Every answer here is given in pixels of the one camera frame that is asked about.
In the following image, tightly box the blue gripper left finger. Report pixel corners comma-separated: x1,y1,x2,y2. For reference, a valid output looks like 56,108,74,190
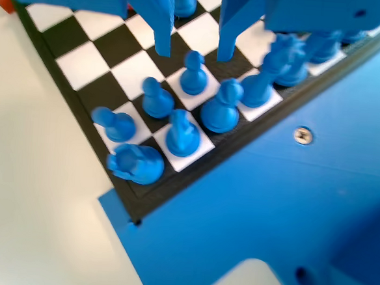
122,0,177,57

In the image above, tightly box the blue chess bishop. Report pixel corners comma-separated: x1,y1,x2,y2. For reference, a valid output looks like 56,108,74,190
308,28,349,66
198,76,246,135

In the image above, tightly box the blue chess rook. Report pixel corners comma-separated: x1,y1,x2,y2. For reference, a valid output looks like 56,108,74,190
105,142,167,187

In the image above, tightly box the blue chess pawn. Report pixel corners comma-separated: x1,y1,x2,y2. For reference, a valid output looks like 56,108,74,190
140,76,178,120
172,0,198,20
178,49,210,98
90,106,137,144

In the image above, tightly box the blue chess king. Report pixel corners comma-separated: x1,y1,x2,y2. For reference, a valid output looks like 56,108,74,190
273,27,344,92

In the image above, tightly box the blue chess queen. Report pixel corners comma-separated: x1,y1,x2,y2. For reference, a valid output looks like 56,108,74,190
239,30,308,112

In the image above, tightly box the silver screw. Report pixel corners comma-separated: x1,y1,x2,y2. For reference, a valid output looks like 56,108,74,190
292,126,315,146

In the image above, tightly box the blue arm base plate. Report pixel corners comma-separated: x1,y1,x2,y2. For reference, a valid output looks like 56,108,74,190
91,9,380,285

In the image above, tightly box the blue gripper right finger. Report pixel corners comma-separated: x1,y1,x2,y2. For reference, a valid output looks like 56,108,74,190
216,0,268,65

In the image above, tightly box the black and white chessboard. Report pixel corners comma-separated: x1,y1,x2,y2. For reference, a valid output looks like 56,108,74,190
1,0,380,241

